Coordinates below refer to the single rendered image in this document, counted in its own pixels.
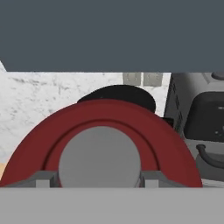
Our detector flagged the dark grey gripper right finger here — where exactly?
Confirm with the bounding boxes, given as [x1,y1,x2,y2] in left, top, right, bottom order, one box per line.
[139,170,187,189]

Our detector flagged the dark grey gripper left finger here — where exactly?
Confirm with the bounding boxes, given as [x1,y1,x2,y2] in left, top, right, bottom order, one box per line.
[3,170,60,189]

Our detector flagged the black blender jug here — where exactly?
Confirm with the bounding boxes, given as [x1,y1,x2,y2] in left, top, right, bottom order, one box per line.
[76,84,158,114]

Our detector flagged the light wooden board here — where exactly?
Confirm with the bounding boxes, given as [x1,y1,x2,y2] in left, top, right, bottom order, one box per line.
[0,162,7,180]

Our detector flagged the grey toaster oven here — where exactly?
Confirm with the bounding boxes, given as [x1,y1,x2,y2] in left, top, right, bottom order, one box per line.
[163,72,224,152]

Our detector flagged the grey kettle black handle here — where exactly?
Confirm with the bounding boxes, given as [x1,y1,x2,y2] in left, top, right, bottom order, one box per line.
[193,143,224,189]

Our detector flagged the grey wall socket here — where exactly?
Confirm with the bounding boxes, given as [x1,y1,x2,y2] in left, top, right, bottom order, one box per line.
[143,72,164,88]
[122,72,143,88]

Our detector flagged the dark grey wall cupboard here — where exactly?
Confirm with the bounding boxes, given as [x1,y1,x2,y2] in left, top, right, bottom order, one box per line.
[0,0,224,74]

